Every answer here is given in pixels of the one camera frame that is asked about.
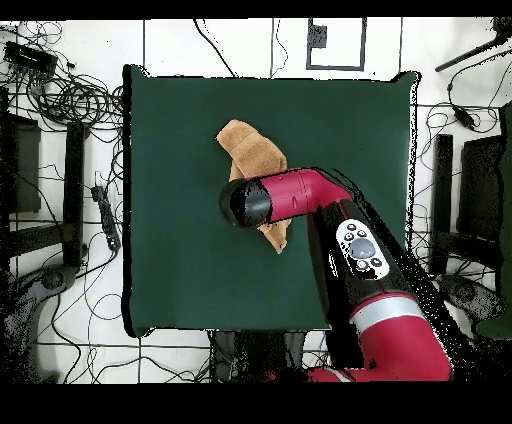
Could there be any tan terry cloth towel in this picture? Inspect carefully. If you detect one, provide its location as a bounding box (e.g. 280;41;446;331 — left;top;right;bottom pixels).
215;118;290;255

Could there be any dark green table cloth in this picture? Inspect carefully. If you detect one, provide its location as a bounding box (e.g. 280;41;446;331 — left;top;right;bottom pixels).
121;63;421;339

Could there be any black power strip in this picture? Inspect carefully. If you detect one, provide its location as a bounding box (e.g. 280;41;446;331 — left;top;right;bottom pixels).
90;184;122;252

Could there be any dark grey square plate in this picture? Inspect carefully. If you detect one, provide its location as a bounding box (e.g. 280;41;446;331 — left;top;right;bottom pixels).
309;24;328;49

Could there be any black office chair base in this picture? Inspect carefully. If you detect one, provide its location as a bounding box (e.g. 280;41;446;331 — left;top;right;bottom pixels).
439;273;506;323
0;263;78;383

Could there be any black box case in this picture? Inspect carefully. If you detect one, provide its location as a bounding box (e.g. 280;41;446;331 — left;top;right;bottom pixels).
456;134;506;241
0;113;42;215

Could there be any black power adapter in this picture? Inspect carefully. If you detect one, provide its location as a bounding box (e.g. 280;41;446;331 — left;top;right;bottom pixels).
452;105;478;132

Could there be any green cloth sheet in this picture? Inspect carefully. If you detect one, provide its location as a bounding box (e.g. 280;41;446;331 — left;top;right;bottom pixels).
474;101;512;340

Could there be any black tripod leg rod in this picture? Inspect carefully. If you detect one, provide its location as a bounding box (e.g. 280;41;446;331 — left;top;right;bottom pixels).
434;15;512;74

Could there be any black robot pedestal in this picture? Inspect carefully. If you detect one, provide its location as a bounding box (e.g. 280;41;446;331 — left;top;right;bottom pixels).
209;330;307;383

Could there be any black metal stand frame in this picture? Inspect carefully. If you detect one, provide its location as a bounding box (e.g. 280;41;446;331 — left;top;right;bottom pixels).
7;120;90;268
428;133;503;276

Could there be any coiled black cable tangle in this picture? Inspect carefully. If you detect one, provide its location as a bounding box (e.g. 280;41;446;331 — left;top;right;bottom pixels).
27;73;125;131

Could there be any black network switch box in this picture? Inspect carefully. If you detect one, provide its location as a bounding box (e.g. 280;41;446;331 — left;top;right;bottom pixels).
2;40;58;78

